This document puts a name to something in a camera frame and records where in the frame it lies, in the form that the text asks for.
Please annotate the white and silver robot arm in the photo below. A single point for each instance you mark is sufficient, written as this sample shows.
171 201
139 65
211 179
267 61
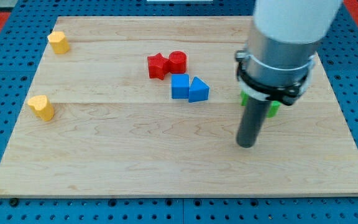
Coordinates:
277 60

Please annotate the green circle block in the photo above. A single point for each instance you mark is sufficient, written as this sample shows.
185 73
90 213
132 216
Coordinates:
274 107

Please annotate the yellow heart block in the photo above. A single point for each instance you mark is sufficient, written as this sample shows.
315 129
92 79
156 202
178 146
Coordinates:
41 107

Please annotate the blue triangle block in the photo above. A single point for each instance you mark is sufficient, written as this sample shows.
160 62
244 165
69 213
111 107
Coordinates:
199 91

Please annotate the blue cube block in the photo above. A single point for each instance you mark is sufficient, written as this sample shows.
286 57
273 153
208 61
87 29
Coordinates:
180 85

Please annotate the red star block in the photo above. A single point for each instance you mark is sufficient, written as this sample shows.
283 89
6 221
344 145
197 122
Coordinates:
158 66

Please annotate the red cylinder block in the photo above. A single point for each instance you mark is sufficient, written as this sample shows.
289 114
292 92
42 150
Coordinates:
178 62

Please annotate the light wooden board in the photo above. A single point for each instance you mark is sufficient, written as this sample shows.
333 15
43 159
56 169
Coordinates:
116 133

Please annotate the green star block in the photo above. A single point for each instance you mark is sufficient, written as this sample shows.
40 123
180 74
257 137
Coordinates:
244 98

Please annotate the yellow pentagon block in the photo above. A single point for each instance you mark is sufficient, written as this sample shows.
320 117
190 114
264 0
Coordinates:
58 42

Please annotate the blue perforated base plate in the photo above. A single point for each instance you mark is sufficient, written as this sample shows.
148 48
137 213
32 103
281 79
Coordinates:
22 41

